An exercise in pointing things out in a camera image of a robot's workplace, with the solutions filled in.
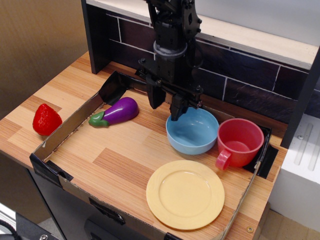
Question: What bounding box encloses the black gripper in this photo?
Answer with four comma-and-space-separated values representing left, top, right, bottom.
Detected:
137, 51, 203, 121

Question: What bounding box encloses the light blue bowl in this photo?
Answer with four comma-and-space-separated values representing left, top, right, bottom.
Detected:
165, 107, 219, 155

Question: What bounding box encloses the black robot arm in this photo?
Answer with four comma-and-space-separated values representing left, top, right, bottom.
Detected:
136, 0, 203, 121

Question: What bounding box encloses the yellow plate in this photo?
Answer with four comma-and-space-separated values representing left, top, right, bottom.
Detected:
146, 160, 225, 231

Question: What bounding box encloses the purple toy eggplant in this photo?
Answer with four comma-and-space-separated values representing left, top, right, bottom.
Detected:
88, 97, 139, 127

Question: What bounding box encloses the red plastic cup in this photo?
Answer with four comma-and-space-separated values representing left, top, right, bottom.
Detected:
215, 118, 265, 170

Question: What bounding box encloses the wooden shelf with dark posts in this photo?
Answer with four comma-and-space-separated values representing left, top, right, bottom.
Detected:
81, 0, 320, 148

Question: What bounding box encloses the red toy strawberry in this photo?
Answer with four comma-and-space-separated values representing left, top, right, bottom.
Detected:
32, 103, 63, 136

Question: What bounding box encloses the cardboard tray border with tape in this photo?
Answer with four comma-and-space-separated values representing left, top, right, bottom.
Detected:
30, 72, 277, 240

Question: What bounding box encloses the white side unit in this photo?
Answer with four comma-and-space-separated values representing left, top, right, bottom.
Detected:
268, 114, 320, 231

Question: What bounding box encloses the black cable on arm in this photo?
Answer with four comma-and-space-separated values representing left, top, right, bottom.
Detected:
184, 37, 204, 69

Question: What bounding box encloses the black cable bottom left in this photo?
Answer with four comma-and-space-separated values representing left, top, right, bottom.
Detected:
0, 218, 21, 240

